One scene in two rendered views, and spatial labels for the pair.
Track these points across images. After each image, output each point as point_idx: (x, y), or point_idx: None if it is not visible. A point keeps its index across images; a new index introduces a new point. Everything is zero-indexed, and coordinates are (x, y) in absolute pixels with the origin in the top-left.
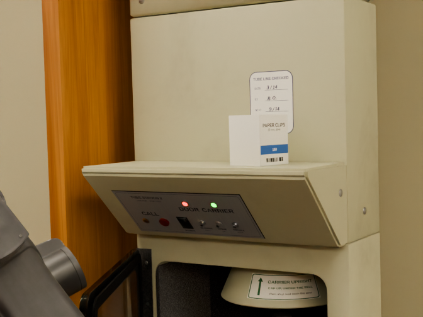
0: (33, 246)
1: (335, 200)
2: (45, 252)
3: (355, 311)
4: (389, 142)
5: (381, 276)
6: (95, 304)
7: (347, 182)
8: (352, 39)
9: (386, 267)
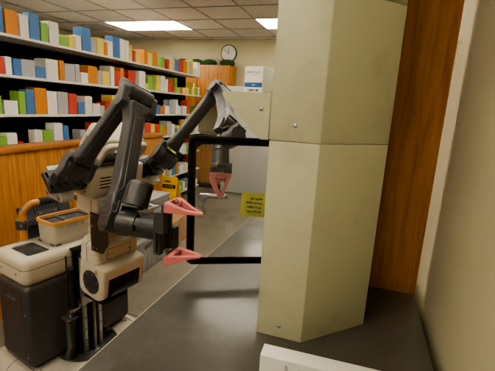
0: (130, 104)
1: (254, 112)
2: (233, 127)
3: (275, 179)
4: (493, 101)
5: (468, 211)
6: (192, 139)
7: (272, 104)
8: (289, 17)
9: (471, 205)
